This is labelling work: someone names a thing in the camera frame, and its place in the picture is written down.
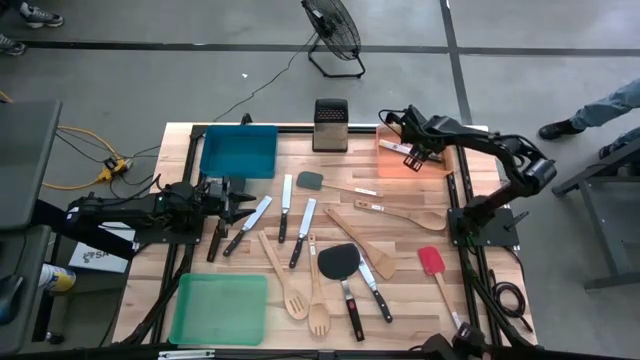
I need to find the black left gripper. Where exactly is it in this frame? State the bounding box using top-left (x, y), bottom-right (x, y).
top-left (202, 175), bottom-right (258, 226)

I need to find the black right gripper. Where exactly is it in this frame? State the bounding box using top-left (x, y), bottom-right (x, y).
top-left (394, 104), bottom-right (449, 173)

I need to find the straight-blade knife black handle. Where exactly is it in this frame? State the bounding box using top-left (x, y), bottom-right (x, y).
top-left (288, 197), bottom-right (318, 270)
top-left (277, 173), bottom-right (294, 245)
top-left (222, 194), bottom-right (274, 258)

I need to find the printed-blade knife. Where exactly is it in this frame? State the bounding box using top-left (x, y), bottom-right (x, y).
top-left (378, 138), bottom-right (444, 164)

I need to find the solid wooden spoon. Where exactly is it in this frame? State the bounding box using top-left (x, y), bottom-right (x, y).
top-left (353, 199), bottom-right (448, 232)

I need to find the gray spatula wooden handle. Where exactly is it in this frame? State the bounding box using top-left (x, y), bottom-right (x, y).
top-left (295, 171), bottom-right (385, 198)

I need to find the red spatula wooden handle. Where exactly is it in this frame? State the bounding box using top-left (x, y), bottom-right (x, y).
top-left (417, 245), bottom-right (464, 331)

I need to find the angled wooden turner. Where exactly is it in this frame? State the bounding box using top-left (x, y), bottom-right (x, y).
top-left (323, 206), bottom-right (397, 281)

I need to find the slotted wooden turner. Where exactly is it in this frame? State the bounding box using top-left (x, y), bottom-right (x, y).
top-left (257, 229), bottom-right (311, 321)

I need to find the oval black nylon turner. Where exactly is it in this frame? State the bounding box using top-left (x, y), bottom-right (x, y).
top-left (317, 243), bottom-right (366, 343)

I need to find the slotted wooden spoon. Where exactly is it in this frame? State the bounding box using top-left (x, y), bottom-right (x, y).
top-left (306, 232), bottom-right (332, 337)

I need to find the pointed knife black handle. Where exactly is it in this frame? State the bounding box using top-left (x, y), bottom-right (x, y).
top-left (357, 254), bottom-right (394, 324)

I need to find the orange plastic bin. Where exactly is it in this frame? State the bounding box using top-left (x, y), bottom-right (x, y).
top-left (374, 124), bottom-right (454, 180)

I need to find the blue plastic bin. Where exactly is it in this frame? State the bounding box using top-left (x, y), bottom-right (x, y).
top-left (198, 124), bottom-right (279, 180)

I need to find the steel box grater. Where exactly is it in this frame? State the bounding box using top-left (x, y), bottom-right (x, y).
top-left (312, 98), bottom-right (350, 153)

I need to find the green plastic bin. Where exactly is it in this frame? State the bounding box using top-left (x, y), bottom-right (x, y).
top-left (168, 272), bottom-right (269, 347)

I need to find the yellow black power plug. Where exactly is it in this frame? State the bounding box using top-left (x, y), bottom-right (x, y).
top-left (97, 156), bottom-right (134, 182)

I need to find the white printed box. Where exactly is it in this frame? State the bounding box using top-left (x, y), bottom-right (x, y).
top-left (68, 222), bottom-right (137, 274)

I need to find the black crossbar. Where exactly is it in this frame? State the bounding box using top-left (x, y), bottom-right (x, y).
top-left (0, 342), bottom-right (640, 360)

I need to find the black floor fan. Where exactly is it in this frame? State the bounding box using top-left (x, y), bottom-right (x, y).
top-left (300, 0), bottom-right (367, 80)

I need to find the black diagonal bar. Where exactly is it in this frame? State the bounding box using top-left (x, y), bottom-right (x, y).
top-left (32, 198), bottom-right (137, 261)

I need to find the black bulky object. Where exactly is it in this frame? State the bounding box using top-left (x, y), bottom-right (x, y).
top-left (409, 322), bottom-right (494, 360)

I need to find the person's leg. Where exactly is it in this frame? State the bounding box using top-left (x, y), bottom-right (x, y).
top-left (538, 78), bottom-right (640, 142)
top-left (598, 127), bottom-right (640, 161)

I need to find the yellow white spray can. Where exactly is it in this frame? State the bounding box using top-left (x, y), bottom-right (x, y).
top-left (38, 263), bottom-right (77, 293)

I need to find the black metal stand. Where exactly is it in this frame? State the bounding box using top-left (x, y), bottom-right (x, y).
top-left (551, 137), bottom-right (640, 292)

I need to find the gray side desk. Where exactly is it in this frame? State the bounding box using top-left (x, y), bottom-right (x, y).
top-left (0, 223), bottom-right (52, 355)

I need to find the black computer mouse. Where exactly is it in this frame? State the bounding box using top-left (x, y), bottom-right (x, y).
top-left (0, 273), bottom-right (25, 326)

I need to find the person's foot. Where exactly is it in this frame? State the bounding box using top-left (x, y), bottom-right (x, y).
top-left (19, 2), bottom-right (65, 29)
top-left (0, 33), bottom-right (27, 57)

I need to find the black table frame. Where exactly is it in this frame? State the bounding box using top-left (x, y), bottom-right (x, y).
top-left (119, 123), bottom-right (537, 351)

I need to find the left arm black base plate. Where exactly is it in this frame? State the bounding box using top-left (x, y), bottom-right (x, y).
top-left (133, 219), bottom-right (206, 246)

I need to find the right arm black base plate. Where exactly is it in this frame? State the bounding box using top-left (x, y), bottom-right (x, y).
top-left (447, 206), bottom-right (521, 247)

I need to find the black fan power cable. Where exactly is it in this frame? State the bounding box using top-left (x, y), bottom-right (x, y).
top-left (212, 30), bottom-right (320, 124)

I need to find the silver bracket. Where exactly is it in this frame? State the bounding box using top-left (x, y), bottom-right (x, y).
top-left (157, 349), bottom-right (217, 360)

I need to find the black coiled cable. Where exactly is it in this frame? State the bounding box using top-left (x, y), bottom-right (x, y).
top-left (488, 268), bottom-right (535, 334)

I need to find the yellow extension cable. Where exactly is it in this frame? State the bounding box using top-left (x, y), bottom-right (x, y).
top-left (0, 89), bottom-right (132, 192)

